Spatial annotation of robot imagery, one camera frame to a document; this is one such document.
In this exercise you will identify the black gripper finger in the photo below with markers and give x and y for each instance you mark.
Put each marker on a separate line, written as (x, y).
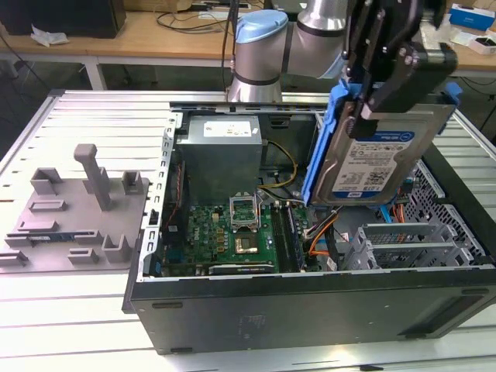
(403, 89)
(368, 42)

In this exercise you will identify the hard disk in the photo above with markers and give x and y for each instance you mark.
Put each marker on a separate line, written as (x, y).
(372, 162)

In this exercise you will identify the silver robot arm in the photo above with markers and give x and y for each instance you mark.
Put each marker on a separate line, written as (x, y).
(255, 50)

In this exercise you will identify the blue white cardboard box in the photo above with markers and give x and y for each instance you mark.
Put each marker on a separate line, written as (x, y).
(470, 17)

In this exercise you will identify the small white open box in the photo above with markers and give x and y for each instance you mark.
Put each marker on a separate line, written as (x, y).
(482, 44)

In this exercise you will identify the installed RAM stick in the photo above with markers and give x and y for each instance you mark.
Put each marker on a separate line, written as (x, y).
(294, 240)

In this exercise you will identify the grey power supply unit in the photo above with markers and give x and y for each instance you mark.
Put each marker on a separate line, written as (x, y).
(217, 162)

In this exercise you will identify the CPU socket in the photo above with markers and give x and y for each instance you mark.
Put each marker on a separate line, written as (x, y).
(246, 244)

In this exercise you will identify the wooden desk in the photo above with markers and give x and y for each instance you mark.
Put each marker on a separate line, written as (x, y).
(135, 42)

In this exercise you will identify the black graphics card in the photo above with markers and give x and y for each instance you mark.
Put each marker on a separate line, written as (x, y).
(240, 269)

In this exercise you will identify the green motherboard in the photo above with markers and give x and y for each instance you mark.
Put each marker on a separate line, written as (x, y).
(205, 236)

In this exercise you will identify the black open PC case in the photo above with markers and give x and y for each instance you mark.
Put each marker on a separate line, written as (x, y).
(310, 317)

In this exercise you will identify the black case fan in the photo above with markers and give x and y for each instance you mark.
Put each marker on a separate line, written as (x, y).
(172, 217)

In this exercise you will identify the black computer tower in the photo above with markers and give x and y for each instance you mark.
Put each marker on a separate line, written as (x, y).
(69, 17)

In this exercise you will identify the white crumpled plastic bag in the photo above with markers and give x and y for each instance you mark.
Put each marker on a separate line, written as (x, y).
(48, 36)

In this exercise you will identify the grey parts rack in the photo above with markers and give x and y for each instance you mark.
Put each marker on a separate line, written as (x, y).
(77, 221)

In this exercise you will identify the RAM stick with blue label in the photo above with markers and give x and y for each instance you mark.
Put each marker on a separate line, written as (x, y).
(50, 236)

